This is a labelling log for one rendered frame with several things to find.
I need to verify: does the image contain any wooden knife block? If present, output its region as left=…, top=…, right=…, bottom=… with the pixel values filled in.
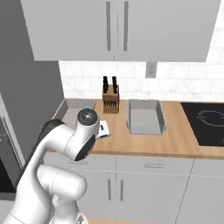
left=101, top=91, right=121, bottom=115

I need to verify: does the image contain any grey base cupboard door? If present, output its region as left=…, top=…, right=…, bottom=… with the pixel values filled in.
left=76, top=170, right=117, bottom=224
left=115, top=171, right=192, bottom=224

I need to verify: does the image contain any grey base cupboard under hob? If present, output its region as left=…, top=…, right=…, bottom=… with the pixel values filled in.
left=175, top=157, right=224, bottom=224

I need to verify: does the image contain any grey wall cupboard door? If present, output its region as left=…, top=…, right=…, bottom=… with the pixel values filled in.
left=115, top=0, right=221, bottom=63
left=19, top=0, right=116, bottom=62

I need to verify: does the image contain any grey drawer handle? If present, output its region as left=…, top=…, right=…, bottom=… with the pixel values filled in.
left=143, top=162, right=165, bottom=170
left=68, top=159, right=88, bottom=166

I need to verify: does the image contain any black hob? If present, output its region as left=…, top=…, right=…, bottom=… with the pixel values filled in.
left=179, top=101, right=224, bottom=148

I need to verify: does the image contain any grey drawer front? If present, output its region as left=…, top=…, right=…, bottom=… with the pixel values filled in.
left=115, top=155, right=195, bottom=177
left=43, top=151, right=117, bottom=173

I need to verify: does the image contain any black knife handle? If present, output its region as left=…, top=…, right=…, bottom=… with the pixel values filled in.
left=111, top=75, right=119, bottom=95
left=102, top=75, right=109, bottom=95

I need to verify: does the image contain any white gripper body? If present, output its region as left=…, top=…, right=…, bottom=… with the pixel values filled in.
left=101, top=121, right=112, bottom=139

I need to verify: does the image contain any grey wall cupboard handle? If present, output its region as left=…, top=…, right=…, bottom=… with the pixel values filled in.
left=122, top=1, right=130, bottom=53
left=105, top=1, right=112, bottom=53

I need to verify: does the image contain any grey base cupboard handle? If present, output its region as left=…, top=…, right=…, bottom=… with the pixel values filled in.
left=107, top=178, right=113, bottom=202
left=119, top=178, right=125, bottom=202

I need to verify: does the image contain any grey wall socket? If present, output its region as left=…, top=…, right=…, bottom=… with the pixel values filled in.
left=145, top=61, right=158, bottom=79

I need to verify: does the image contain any grey fridge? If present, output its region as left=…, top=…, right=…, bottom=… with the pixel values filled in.
left=0, top=0, right=66, bottom=202

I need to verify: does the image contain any grey fridge handle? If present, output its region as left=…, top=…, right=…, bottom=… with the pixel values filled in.
left=0, top=115, right=26, bottom=171

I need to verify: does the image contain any grey tupperware container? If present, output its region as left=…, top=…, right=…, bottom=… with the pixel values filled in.
left=125, top=99, right=167, bottom=136

